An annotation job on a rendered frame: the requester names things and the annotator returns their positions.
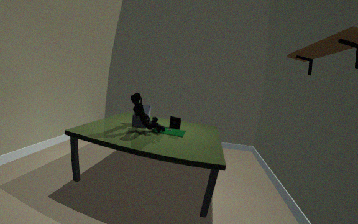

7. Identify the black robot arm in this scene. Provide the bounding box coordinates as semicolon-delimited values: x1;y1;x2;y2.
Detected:
131;92;158;130

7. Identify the green circuit board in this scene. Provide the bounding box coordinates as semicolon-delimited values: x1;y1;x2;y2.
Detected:
152;128;186;137

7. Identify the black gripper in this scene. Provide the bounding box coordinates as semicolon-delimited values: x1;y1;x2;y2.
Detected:
151;122;165;132

